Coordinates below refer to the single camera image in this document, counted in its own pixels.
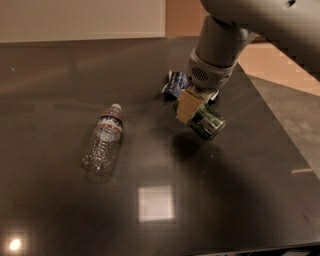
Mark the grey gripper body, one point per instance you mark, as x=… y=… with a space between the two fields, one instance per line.
x=207 y=76

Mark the green soda can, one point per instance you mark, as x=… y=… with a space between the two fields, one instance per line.
x=206 y=123

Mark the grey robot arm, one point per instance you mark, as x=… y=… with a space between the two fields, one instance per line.
x=293 y=26

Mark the crumpled blue chip bag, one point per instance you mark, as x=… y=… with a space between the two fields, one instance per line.
x=176 y=83

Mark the clear plastic water bottle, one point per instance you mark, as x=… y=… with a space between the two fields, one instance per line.
x=102 y=149

